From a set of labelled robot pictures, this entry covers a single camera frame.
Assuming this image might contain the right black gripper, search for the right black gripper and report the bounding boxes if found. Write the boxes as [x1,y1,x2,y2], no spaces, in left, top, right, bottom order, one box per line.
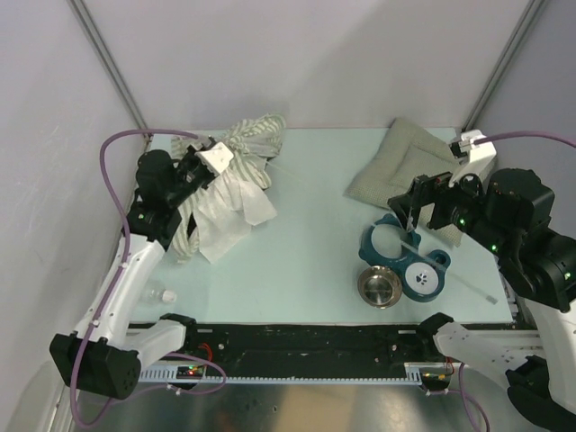
[386,157,512,256]

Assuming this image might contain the striped green white pet tent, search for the striped green white pet tent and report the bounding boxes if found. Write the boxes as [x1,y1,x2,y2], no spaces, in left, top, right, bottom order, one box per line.
[171,114,286,264]

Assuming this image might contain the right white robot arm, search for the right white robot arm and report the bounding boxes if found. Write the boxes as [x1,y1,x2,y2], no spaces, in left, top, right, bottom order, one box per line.
[388,168,575,431]

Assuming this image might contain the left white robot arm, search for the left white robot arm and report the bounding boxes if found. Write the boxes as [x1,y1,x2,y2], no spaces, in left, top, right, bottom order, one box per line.
[49,148,230,400]

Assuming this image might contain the green checked cushion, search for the green checked cushion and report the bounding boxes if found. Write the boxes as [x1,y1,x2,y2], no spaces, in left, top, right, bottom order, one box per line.
[343,117,469,247]

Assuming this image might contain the teal double bowl stand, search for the teal double bowl stand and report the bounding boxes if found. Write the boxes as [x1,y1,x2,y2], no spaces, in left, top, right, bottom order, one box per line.
[358,213,451,302]

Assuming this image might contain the stainless steel bowl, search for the stainless steel bowl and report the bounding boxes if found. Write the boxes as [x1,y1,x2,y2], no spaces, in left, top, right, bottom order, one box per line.
[356,265,402,310]

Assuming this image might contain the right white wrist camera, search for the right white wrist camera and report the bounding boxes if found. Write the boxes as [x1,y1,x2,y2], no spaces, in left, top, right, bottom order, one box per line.
[449,130,497,187]

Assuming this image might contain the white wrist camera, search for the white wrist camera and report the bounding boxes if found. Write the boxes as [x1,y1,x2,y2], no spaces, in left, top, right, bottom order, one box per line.
[449,130,497,187]
[196,142,234,176]

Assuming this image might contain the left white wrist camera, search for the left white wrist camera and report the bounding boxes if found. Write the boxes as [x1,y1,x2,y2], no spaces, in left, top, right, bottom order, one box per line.
[196,142,234,176]

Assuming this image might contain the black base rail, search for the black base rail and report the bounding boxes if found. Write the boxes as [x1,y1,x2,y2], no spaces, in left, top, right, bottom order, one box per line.
[178,324,455,378]

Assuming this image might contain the white slotted cable duct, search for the white slotted cable duct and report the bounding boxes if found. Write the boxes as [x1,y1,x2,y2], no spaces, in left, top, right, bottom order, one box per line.
[139,364,454,386]

